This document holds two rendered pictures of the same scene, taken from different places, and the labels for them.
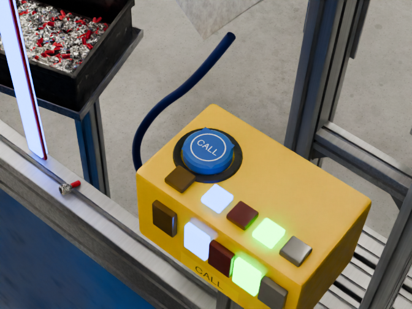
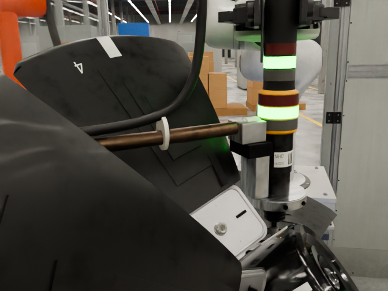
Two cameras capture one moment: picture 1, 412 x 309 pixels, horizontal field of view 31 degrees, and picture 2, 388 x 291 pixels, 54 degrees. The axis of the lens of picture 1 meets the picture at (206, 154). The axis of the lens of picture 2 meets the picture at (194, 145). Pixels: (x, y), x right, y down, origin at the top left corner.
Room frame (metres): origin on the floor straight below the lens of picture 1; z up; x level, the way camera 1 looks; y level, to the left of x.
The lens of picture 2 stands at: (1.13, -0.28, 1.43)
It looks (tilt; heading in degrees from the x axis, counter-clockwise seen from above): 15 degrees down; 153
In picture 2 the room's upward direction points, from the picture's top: 1 degrees counter-clockwise
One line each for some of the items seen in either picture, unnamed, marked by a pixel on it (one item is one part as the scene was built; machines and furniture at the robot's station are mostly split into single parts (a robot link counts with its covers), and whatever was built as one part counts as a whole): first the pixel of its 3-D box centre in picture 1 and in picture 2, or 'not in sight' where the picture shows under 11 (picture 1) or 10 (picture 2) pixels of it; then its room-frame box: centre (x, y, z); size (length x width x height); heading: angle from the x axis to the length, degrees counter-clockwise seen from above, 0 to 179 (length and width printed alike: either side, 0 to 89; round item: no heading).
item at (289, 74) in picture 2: not in sight; (279, 74); (0.80, -0.01, 1.40); 0.03 x 0.03 x 0.01
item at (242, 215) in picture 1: (242, 215); not in sight; (0.31, -0.03, 1.08); 0.02 x 0.02 x 0.01; 54
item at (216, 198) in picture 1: (217, 198); not in sight; (0.32, -0.01, 1.08); 0.02 x 0.02 x 0.01; 54
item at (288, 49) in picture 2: not in sight; (280, 49); (0.80, -0.01, 1.43); 0.03 x 0.03 x 0.01
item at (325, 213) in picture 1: (247, 221); not in sight; (0.34, -0.04, 1.02); 0.16 x 0.10 x 0.11; 54
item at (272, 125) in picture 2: not in sight; (277, 121); (0.80, -0.01, 1.35); 0.04 x 0.04 x 0.01
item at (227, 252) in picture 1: (221, 259); not in sight; (0.29, -0.02, 1.04); 0.02 x 0.01 x 0.03; 54
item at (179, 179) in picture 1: (180, 179); not in sight; (0.34, 0.02, 1.08); 0.02 x 0.02 x 0.01; 54
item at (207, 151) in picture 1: (208, 152); not in sight; (0.37, 0.00, 1.08); 0.04 x 0.04 x 0.02
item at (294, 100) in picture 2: not in sight; (278, 98); (0.80, -0.01, 1.38); 0.04 x 0.04 x 0.01
